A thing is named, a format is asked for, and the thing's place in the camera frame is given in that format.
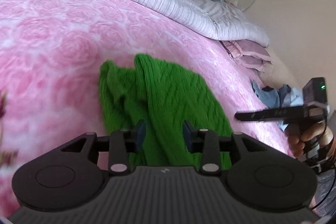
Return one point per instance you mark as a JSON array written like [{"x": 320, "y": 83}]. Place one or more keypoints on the person's right forearm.
[{"x": 331, "y": 149}]

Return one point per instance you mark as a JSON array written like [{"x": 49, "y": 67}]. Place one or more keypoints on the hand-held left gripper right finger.
[{"x": 187, "y": 134}]

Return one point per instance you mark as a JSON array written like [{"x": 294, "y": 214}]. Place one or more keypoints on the person's right hand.
[{"x": 312, "y": 133}]

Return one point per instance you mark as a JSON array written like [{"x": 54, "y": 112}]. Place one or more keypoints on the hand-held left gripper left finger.
[{"x": 140, "y": 134}]

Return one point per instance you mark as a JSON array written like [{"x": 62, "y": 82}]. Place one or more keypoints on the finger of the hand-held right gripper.
[{"x": 262, "y": 115}]

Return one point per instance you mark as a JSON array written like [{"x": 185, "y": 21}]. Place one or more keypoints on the blue jeans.
[{"x": 267, "y": 96}]

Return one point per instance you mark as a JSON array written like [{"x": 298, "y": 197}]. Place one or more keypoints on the pink pillow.
[
  {"x": 256, "y": 64},
  {"x": 249, "y": 49}
]

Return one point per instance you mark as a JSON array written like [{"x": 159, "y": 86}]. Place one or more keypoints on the pink rose-patterned blanket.
[{"x": 65, "y": 43}]

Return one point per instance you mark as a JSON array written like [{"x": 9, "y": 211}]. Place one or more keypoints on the green knit sweater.
[{"x": 170, "y": 92}]

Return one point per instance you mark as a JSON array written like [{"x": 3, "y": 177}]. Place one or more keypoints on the black garment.
[{"x": 267, "y": 88}]

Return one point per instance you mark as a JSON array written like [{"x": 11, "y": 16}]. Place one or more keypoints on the light blue garment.
[{"x": 294, "y": 99}]

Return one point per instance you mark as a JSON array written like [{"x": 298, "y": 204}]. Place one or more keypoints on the grey plastic sheet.
[{"x": 326, "y": 179}]

